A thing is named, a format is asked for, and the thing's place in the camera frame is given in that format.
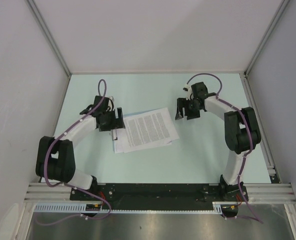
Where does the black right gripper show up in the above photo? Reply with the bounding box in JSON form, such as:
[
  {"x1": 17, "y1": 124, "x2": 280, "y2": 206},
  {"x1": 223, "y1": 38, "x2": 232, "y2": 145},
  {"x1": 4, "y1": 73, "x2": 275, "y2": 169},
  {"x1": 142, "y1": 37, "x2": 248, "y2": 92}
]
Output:
[{"x1": 174, "y1": 97, "x2": 201, "y2": 120}]

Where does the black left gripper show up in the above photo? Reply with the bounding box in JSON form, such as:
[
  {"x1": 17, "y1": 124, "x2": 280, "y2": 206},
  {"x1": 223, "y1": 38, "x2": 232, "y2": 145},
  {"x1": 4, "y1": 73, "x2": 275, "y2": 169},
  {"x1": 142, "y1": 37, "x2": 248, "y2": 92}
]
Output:
[{"x1": 98, "y1": 107, "x2": 125, "y2": 132}]

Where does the metal folder clip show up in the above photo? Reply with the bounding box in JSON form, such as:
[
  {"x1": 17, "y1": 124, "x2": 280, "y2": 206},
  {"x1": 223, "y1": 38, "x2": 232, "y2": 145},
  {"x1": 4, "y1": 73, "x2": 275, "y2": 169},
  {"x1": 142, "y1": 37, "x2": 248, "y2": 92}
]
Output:
[{"x1": 111, "y1": 129, "x2": 118, "y2": 141}]

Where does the blue clipboard folder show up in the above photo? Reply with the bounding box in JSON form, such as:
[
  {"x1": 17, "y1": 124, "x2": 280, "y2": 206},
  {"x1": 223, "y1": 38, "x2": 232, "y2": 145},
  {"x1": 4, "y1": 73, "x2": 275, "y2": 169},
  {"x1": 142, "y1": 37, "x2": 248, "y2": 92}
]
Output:
[{"x1": 112, "y1": 110, "x2": 151, "y2": 154}]

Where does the table form paper sheet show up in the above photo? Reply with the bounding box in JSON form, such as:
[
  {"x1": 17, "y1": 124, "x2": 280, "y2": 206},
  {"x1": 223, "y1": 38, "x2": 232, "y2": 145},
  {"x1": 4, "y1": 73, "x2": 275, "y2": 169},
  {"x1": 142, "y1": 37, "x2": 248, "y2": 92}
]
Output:
[{"x1": 117, "y1": 129, "x2": 172, "y2": 153}]

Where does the text paper sheet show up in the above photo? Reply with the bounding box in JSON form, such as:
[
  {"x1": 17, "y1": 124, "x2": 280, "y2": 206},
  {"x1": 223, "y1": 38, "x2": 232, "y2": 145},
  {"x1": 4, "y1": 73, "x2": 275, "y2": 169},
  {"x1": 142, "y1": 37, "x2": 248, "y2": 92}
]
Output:
[{"x1": 118, "y1": 107, "x2": 180, "y2": 153}]

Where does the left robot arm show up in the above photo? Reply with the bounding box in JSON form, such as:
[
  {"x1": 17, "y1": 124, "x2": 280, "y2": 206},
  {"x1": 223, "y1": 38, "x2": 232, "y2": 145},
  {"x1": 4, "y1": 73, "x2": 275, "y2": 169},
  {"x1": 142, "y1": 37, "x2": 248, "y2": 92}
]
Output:
[{"x1": 35, "y1": 95, "x2": 125, "y2": 200}]

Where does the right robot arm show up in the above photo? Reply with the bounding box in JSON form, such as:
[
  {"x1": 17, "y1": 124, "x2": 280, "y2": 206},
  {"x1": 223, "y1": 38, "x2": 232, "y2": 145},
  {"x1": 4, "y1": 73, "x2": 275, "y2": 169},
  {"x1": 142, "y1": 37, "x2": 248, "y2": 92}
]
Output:
[{"x1": 175, "y1": 82, "x2": 262, "y2": 201}]

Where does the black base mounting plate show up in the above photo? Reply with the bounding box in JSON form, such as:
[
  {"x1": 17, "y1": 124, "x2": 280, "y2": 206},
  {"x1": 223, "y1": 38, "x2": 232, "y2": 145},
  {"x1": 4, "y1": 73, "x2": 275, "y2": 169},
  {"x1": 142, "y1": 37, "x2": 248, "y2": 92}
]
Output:
[{"x1": 69, "y1": 182, "x2": 249, "y2": 211}]

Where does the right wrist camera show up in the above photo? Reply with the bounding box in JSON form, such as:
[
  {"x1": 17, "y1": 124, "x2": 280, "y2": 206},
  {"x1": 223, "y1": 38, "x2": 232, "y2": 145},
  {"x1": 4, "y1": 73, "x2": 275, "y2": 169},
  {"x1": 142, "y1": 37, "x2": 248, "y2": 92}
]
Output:
[{"x1": 183, "y1": 84, "x2": 194, "y2": 101}]

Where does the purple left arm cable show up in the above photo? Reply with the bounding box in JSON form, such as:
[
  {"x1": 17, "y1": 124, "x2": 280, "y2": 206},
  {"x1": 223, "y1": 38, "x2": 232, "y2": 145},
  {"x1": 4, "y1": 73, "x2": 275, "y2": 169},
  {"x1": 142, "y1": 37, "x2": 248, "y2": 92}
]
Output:
[{"x1": 34, "y1": 78, "x2": 113, "y2": 227}]

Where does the slotted cable duct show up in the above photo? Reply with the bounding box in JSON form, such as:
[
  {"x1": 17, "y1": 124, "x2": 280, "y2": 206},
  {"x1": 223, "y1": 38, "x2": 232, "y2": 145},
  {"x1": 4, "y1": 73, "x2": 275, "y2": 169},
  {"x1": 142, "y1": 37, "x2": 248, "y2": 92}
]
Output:
[{"x1": 34, "y1": 201, "x2": 239, "y2": 214}]

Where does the aluminium front frame rail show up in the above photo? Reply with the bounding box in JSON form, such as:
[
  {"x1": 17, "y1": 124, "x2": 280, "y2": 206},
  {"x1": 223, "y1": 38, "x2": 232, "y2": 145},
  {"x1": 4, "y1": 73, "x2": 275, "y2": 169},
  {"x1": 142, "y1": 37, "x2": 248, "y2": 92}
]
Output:
[{"x1": 24, "y1": 183, "x2": 296, "y2": 205}]

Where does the right aluminium frame post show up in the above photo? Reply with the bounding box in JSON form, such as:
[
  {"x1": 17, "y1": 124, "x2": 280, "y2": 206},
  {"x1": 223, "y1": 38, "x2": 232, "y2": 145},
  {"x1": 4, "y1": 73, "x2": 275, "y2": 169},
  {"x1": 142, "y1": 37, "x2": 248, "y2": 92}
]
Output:
[{"x1": 243, "y1": 0, "x2": 291, "y2": 77}]

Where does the aluminium frame post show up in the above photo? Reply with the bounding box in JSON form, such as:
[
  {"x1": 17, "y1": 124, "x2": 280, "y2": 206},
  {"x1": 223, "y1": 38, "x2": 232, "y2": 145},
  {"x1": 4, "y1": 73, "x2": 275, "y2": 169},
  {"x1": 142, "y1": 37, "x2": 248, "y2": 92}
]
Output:
[
  {"x1": 25, "y1": 0, "x2": 72, "y2": 79},
  {"x1": 243, "y1": 0, "x2": 291, "y2": 77}
]

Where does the left aluminium frame post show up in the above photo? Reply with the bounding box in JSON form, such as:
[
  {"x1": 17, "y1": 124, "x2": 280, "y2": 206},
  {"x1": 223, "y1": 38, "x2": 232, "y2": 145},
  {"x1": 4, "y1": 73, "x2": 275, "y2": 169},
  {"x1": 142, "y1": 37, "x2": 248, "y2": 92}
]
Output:
[{"x1": 25, "y1": 0, "x2": 72, "y2": 79}]

